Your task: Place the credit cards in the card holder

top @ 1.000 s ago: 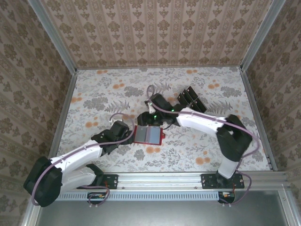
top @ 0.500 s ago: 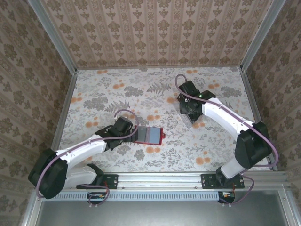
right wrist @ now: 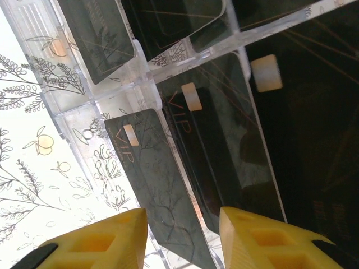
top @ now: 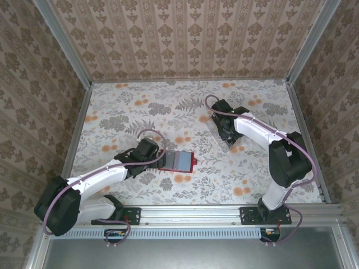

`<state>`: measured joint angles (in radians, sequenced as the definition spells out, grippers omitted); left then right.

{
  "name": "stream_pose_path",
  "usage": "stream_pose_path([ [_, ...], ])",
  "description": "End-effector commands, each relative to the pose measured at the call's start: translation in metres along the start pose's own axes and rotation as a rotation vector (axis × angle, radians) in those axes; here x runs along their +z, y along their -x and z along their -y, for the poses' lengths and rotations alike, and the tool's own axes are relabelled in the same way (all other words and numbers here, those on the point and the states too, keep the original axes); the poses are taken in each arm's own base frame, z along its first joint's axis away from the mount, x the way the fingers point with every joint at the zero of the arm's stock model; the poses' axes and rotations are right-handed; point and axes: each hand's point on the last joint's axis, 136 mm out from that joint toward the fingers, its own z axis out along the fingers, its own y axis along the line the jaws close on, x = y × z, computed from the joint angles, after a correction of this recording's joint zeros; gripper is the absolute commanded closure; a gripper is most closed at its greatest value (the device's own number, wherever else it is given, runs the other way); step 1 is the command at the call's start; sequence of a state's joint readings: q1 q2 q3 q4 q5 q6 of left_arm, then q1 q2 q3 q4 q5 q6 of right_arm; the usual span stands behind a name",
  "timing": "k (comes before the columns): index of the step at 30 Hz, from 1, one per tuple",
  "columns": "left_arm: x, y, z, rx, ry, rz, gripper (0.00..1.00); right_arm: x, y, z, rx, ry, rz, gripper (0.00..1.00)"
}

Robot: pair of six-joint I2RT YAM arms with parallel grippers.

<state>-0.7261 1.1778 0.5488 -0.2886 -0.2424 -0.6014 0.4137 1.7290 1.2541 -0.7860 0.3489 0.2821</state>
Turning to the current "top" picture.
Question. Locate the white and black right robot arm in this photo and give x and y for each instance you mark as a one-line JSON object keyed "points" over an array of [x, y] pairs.
{"points": [[252, 127]]}

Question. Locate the small black connector board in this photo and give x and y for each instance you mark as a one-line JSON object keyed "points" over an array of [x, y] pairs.
{"points": [[270, 233], [115, 233]]}

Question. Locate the floral patterned table cover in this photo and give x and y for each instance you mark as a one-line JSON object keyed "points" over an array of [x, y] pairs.
{"points": [[126, 98]]}

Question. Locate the aluminium table edge rail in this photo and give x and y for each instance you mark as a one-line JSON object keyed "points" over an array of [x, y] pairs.
{"points": [[78, 126], [307, 140]]}

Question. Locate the red leather card holder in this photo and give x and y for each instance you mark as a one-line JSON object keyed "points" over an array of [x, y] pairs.
{"points": [[182, 161]]}

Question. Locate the aluminium frame post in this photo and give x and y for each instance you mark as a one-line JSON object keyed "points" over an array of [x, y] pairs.
{"points": [[312, 42], [65, 45]]}

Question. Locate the grey metal panel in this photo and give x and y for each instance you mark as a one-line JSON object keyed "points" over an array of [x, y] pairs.
{"points": [[196, 255]]}

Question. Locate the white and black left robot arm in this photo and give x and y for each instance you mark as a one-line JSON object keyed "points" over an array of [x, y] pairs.
{"points": [[98, 178]]}

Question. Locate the long aluminium base rail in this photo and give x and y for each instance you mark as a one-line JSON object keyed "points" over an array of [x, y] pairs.
{"points": [[190, 214]]}

